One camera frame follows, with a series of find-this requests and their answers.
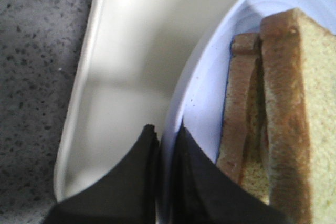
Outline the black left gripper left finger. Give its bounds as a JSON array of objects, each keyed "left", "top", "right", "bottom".
[{"left": 44, "top": 124, "right": 159, "bottom": 223}]

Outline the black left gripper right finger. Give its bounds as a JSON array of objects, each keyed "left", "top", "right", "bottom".
[{"left": 171, "top": 126, "right": 289, "bottom": 223}]

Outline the light blue plate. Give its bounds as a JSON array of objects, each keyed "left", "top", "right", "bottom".
[{"left": 157, "top": 0, "right": 335, "bottom": 223}]

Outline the bread slice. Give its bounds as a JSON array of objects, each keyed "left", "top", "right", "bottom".
[
  {"left": 260, "top": 8, "right": 335, "bottom": 223},
  {"left": 216, "top": 33, "right": 269, "bottom": 204}
]

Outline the white bear tray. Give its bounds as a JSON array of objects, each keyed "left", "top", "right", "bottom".
[{"left": 54, "top": 0, "right": 235, "bottom": 201}]

